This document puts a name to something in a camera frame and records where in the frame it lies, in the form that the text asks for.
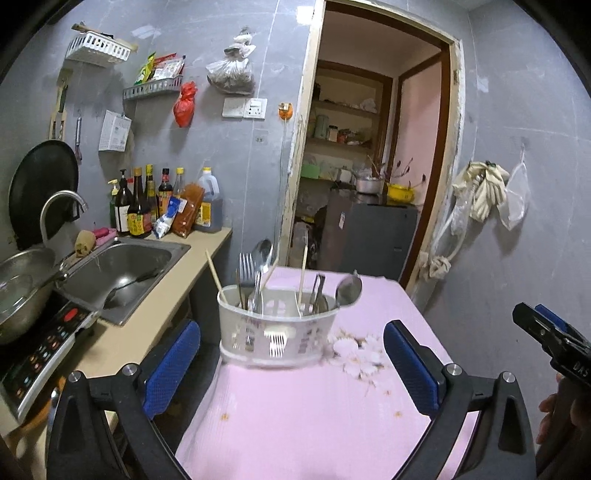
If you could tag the metal wok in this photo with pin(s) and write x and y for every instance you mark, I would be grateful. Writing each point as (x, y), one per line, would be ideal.
(23, 295)

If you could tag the yellow loofah sponge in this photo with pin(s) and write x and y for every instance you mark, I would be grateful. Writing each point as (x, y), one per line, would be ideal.
(85, 243)

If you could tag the clear bag of dried goods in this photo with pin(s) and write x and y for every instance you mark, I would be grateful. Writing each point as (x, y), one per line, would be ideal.
(231, 74)

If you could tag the knotted cream cloth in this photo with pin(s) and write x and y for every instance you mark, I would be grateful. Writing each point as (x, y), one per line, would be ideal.
(439, 267)

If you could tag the yellow cap clear bottle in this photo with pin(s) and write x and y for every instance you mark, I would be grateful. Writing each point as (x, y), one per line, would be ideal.
(179, 182)

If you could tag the white jar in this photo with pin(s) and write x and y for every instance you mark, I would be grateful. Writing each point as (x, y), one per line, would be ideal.
(333, 133)

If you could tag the pink table cloth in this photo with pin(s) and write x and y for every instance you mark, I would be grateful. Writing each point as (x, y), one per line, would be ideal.
(300, 415)

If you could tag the small metal spoon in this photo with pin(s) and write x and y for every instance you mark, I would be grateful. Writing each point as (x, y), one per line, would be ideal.
(348, 288)

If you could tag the wooden door frame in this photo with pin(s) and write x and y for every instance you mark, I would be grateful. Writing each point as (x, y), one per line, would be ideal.
(302, 138)

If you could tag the large metal spoon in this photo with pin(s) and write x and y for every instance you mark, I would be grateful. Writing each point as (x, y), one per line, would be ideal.
(265, 254)

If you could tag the black frying pan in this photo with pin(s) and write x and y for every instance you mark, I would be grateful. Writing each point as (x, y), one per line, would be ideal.
(41, 184)

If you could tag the white wall basket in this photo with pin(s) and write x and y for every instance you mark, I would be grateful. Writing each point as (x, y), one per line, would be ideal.
(99, 50)

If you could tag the yellow cap sauce bottle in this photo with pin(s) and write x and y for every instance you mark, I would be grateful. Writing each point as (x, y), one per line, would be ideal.
(150, 194)

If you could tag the clear plastic bag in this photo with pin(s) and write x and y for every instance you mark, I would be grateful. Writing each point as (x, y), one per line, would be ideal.
(461, 214)

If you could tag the wooden shelf unit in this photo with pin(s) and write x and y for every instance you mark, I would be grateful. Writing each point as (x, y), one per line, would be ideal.
(346, 108)

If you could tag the induction cooker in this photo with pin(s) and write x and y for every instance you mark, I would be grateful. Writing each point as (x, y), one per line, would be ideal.
(41, 350)

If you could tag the grey wall shelf rack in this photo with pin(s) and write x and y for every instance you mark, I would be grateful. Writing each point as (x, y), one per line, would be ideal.
(152, 88)

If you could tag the stainless steel sink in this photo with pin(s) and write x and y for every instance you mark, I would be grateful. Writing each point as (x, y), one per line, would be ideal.
(124, 272)

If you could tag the white mesh bag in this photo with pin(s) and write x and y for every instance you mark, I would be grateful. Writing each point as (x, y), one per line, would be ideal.
(515, 198)

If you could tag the grey refrigerator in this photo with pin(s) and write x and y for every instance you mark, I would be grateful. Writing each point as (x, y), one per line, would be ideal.
(369, 235)

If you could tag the metal peeler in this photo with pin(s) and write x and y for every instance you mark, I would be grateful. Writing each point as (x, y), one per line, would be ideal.
(78, 138)

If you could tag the wooden chopstick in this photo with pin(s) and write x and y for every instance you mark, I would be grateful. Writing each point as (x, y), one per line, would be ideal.
(303, 272)
(216, 276)

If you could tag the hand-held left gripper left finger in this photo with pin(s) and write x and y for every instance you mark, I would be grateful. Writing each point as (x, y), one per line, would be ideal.
(173, 364)

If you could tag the red plastic bag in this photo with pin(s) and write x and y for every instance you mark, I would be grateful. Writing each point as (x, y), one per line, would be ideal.
(184, 106)

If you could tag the blue white packet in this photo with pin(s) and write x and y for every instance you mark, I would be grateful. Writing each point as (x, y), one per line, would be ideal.
(167, 219)

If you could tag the metal fork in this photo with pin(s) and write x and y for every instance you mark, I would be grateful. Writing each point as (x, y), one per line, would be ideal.
(246, 265)

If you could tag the orange seasoning packet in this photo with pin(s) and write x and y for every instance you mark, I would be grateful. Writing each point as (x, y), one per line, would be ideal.
(187, 212)

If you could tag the large cooking oil jug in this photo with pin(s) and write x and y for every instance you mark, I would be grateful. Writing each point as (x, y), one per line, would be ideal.
(210, 203)

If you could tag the white wall utensil box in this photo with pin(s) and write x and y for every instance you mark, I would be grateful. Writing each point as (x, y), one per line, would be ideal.
(114, 131)

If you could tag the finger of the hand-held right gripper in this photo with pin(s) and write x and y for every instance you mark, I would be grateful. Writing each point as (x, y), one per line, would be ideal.
(535, 325)
(556, 318)

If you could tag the white wall socket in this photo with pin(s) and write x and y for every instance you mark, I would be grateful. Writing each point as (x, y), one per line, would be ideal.
(255, 109)

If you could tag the white plastic utensil caddy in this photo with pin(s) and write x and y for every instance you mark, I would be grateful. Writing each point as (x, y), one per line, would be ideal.
(286, 337)

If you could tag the aluminium pot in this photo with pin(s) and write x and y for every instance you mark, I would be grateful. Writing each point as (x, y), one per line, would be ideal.
(369, 184)

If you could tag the black ladle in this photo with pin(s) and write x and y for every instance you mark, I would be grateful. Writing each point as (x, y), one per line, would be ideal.
(129, 286)

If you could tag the yellow pot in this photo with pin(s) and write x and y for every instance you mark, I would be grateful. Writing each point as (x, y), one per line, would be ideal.
(400, 193)

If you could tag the green box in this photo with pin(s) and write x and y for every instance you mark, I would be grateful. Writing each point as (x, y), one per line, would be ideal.
(310, 170)

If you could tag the person's right hand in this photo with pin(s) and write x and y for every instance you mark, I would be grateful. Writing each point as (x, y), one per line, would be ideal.
(554, 415)

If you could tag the red cap sauce bottle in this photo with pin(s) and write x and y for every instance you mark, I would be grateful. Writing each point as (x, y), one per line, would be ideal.
(165, 194)

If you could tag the chrome faucet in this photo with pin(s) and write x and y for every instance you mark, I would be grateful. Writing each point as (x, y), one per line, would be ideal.
(60, 196)

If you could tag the cream rubber gloves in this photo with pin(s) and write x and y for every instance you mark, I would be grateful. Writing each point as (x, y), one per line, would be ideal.
(485, 189)

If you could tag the beige kitchen counter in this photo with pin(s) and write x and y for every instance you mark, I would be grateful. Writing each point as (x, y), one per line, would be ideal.
(203, 249)

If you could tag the white wall switch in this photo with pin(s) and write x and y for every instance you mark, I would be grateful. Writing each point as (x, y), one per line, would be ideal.
(233, 107)

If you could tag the bunch of seasoning packets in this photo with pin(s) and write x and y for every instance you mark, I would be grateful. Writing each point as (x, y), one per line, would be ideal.
(164, 67)

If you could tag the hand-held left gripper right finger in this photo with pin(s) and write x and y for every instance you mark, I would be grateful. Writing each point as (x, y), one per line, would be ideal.
(408, 364)

